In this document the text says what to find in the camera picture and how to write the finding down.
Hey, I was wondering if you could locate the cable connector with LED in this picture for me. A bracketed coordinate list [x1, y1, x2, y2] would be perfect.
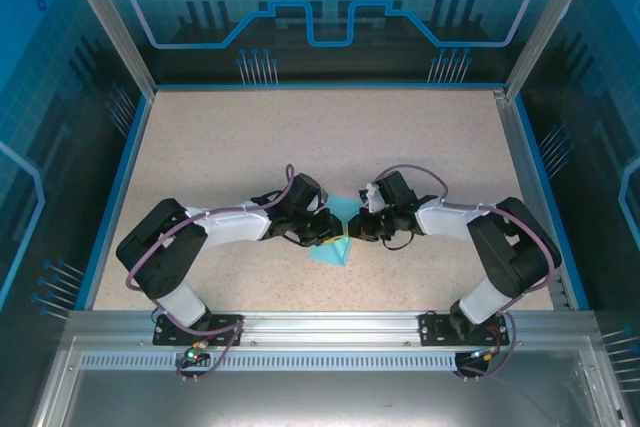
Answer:
[182, 341, 209, 366]
[467, 346, 501, 363]

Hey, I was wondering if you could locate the aluminium frame post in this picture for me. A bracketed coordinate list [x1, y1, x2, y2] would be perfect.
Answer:
[54, 0, 159, 98]
[502, 0, 604, 98]

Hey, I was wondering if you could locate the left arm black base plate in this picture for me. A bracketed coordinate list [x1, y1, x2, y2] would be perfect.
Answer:
[152, 313, 245, 347]

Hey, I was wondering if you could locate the aluminium mounting rail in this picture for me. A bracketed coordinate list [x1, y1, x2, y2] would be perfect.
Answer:
[67, 310, 596, 348]

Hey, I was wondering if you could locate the slotted metal cable duct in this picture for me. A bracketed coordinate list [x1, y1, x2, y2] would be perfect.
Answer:
[79, 354, 584, 372]

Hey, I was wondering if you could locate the aluminium side rail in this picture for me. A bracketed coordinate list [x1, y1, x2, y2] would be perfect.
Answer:
[492, 89, 574, 311]

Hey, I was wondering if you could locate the steel sheet tray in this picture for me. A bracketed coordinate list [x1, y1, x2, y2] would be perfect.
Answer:
[29, 336, 631, 427]

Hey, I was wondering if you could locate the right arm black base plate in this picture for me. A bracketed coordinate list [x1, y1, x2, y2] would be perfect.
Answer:
[418, 311, 507, 347]

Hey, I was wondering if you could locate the light blue paper sheet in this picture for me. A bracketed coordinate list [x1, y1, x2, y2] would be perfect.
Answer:
[307, 195, 361, 267]

